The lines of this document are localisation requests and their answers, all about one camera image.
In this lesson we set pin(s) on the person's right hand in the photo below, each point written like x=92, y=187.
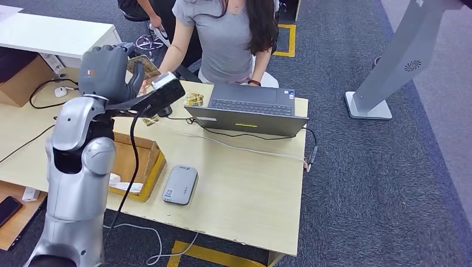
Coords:
x=148, y=85

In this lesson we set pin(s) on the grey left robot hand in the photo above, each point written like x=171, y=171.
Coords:
x=105, y=73

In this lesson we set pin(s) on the person's left hand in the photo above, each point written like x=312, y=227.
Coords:
x=255, y=85

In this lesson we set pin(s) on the person's left forearm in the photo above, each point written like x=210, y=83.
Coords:
x=261, y=64

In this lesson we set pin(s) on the person's right forearm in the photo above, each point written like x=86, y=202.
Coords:
x=171, y=57

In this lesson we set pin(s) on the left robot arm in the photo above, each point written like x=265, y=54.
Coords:
x=73, y=184

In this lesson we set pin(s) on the person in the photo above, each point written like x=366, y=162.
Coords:
x=225, y=44
x=136, y=7

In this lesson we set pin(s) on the black computer mouse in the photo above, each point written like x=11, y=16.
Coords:
x=166, y=111

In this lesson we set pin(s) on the grey laptop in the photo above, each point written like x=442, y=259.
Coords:
x=250, y=123

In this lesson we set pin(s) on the chrome chair base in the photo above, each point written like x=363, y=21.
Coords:
x=147, y=41

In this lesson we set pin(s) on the small white round device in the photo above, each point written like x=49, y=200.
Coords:
x=61, y=92

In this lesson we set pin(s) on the white labelled box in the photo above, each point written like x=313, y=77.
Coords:
x=53, y=62

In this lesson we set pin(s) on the white counter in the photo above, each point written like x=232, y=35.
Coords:
x=55, y=35

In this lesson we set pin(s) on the open cardboard box yellow edge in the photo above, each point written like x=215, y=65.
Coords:
x=147, y=162

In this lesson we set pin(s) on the brown cardboard box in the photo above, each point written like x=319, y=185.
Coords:
x=22, y=81

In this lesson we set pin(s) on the white tissue paper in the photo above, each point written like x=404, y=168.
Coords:
x=125, y=187

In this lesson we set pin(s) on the white paper sheet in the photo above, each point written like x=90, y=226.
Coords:
x=9, y=11

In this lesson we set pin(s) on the small white box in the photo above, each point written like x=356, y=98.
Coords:
x=30, y=194

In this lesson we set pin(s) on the grey kiosk stand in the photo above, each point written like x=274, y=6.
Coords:
x=402, y=55

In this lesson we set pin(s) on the black smartphone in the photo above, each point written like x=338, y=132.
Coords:
x=9, y=210

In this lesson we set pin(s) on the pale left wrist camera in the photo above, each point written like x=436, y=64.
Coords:
x=163, y=80

